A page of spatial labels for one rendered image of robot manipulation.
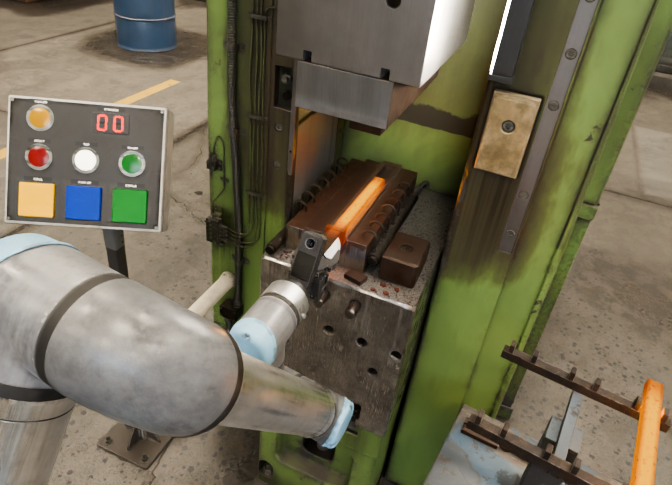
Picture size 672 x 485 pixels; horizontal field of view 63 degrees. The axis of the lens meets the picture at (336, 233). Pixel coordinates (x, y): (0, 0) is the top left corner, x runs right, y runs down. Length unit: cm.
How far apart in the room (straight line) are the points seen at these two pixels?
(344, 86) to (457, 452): 81
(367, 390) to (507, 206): 56
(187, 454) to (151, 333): 156
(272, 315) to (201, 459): 112
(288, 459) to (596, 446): 117
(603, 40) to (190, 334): 90
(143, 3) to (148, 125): 450
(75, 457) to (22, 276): 159
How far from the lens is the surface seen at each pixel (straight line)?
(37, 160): 138
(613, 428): 250
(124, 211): 132
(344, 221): 127
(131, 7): 583
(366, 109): 110
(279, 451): 184
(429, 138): 160
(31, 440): 62
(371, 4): 105
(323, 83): 112
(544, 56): 115
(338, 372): 142
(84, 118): 136
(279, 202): 146
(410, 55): 104
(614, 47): 115
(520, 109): 116
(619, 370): 275
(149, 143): 131
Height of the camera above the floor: 169
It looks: 34 degrees down
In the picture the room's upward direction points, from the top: 7 degrees clockwise
